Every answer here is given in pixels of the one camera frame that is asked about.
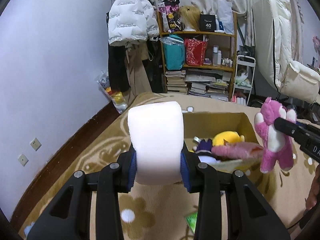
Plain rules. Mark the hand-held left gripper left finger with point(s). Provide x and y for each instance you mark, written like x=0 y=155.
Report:
x=132 y=172

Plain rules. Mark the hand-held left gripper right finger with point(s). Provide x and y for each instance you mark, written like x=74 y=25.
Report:
x=183 y=175

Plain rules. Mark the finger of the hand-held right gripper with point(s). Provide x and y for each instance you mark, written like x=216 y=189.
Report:
x=287 y=128
x=310 y=126

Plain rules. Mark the pink bear plush toy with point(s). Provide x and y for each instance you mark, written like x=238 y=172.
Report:
x=272 y=145

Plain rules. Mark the purple white plush toy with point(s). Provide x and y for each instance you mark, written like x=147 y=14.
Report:
x=205 y=147

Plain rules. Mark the cardboard box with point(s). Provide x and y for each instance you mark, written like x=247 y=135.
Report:
x=246 y=127

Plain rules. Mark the pink fluffy cloth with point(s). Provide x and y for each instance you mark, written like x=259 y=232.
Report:
x=232 y=151

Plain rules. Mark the yellow plush toy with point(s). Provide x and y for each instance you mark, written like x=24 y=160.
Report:
x=226 y=137

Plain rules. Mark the person's right hand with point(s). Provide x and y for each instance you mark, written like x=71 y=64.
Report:
x=313 y=192

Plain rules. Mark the green card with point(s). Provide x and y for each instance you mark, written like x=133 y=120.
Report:
x=192 y=222

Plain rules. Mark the white brown plush toy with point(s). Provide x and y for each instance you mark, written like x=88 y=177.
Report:
x=242 y=76

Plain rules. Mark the clear bag of toys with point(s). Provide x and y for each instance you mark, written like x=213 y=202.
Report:
x=112 y=95

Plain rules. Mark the white metal cart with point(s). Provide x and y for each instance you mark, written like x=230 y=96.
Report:
x=246 y=58

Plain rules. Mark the white recliner chair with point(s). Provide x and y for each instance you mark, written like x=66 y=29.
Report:
x=275 y=42

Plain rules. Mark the pile of magazines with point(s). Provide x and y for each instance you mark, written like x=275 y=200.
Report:
x=210 y=87

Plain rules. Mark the row of small bottles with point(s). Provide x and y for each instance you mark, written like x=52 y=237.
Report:
x=227 y=63

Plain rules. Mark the stack of books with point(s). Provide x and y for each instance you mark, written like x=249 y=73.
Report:
x=176 y=82

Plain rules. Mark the wooden shelf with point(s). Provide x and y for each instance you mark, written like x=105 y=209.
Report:
x=233 y=52

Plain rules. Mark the beige pants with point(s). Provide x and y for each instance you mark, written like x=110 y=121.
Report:
x=137 y=77

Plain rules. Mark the short white bottle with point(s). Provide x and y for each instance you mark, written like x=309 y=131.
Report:
x=219 y=58

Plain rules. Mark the black hanging garment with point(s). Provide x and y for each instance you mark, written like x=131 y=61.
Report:
x=156 y=72

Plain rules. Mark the tall white bottle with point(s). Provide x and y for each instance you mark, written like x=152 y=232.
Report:
x=215 y=55

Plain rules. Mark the black coat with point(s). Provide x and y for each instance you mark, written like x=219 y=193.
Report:
x=117 y=67

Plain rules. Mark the red bag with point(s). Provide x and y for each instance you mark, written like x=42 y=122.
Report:
x=195 y=53

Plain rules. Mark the teal bag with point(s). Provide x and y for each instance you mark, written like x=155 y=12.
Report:
x=173 y=55

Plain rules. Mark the white plastic bag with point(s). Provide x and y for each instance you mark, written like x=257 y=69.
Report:
x=225 y=17

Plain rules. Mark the black box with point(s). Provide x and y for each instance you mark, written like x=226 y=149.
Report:
x=207 y=23

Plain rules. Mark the blonde wig head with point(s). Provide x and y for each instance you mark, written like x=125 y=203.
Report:
x=188 y=16

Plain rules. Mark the white puffer jacket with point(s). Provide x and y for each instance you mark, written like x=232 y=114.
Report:
x=127 y=17

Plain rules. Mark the pink black accessories pack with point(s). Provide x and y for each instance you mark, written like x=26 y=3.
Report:
x=171 y=16

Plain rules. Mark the pink wall decoration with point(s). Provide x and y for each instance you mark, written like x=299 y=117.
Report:
x=316 y=41

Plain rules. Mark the wall socket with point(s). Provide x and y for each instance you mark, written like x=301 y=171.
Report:
x=23 y=160
x=35 y=144

